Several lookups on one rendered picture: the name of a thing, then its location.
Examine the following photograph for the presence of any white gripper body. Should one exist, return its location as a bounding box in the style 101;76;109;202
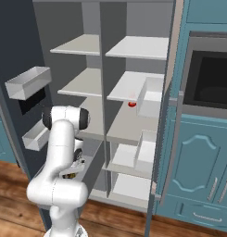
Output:
60;157;87;181

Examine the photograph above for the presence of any white crisper drawer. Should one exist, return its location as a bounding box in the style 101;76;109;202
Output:
110;172;154;202
110;143;141;170

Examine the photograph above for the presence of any grey fridge shelf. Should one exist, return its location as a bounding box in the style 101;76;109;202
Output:
106;103;159;146

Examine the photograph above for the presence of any white fridge shelf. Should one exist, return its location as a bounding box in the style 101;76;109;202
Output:
57;67;103;98
106;70;166;103
49;33;101;57
105;35;170;61

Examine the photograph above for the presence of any dark left fridge door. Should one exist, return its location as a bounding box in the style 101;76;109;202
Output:
0;0;54;231

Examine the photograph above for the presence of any teal drawer front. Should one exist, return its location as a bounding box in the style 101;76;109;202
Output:
175;199;227;233

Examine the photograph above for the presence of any grey open fridge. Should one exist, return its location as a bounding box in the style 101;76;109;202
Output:
32;0;176;214

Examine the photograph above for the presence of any grey right fridge door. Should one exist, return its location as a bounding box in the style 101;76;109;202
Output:
144;0;191;237

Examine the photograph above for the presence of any small white door bin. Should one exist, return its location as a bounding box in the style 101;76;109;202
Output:
21;119;52;152

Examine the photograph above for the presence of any teal base cabinet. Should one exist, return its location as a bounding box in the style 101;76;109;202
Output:
0;103;18;165

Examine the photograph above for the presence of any large white door bin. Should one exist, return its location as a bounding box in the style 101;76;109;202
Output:
4;66;53;102

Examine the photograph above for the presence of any teal arched cabinet door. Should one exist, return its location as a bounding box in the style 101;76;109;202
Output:
166;118;224;203

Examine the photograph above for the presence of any built-in black oven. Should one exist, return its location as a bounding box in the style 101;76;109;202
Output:
181;31;227;120

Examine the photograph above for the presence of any teal overhead cabinet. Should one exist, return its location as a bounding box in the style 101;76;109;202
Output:
185;0;227;26

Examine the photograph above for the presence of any grey fridge door handle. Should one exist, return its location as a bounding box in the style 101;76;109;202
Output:
160;90;184;206

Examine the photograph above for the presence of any silver cabinet door handle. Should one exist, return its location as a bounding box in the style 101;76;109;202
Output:
218;179;227;205
208;177;219;202

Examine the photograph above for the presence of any silver drawer handle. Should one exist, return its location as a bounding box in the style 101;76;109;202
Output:
192;212;223;223

